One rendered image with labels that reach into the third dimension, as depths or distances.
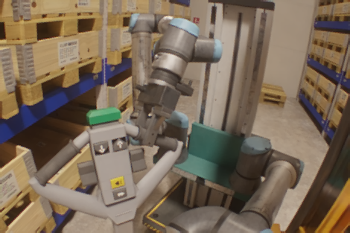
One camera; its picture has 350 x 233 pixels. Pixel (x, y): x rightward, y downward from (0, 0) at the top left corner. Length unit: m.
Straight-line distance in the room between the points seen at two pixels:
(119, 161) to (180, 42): 0.34
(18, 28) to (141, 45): 0.66
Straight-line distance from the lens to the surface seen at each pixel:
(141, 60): 1.20
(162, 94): 0.54
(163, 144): 0.62
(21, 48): 1.26
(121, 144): 0.55
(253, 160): 1.10
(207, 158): 1.39
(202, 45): 0.76
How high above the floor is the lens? 1.65
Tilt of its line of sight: 25 degrees down
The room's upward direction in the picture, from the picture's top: 5 degrees clockwise
